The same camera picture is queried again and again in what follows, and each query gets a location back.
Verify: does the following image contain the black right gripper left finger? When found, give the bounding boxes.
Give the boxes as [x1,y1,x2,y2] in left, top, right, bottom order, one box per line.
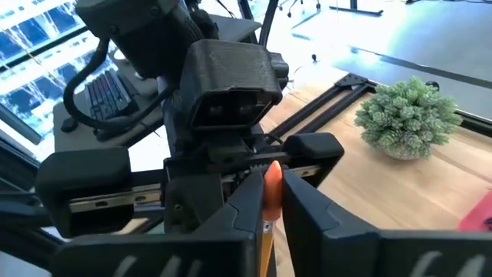
[49,171,264,277]

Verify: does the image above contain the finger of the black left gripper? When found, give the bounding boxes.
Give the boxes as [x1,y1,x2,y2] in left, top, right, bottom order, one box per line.
[284,132,345,185]
[34,145,134,239]

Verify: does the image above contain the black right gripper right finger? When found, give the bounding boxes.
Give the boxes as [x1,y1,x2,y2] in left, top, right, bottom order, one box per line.
[282,169,492,277]

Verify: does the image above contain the yellow pencil with orange eraser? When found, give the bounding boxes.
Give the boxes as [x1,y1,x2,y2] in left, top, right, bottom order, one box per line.
[260,160,284,277]

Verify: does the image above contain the black keyboard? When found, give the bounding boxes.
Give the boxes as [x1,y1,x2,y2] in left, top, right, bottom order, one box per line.
[83,70,134,121]

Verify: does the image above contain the green plant in woven pot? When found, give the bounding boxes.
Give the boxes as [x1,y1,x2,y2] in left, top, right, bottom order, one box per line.
[353,75,464,162]

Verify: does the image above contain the pink translucent plastic bin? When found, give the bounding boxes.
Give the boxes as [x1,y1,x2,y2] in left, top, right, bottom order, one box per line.
[457,190,492,232]

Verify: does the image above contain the black aluminium frame rail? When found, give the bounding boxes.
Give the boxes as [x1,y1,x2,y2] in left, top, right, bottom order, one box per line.
[268,72,377,139]

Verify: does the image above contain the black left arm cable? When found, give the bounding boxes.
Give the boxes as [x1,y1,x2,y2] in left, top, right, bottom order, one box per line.
[63,38,172,132]

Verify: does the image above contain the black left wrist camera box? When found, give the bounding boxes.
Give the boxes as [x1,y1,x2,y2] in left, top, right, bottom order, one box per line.
[179,38,290,132]

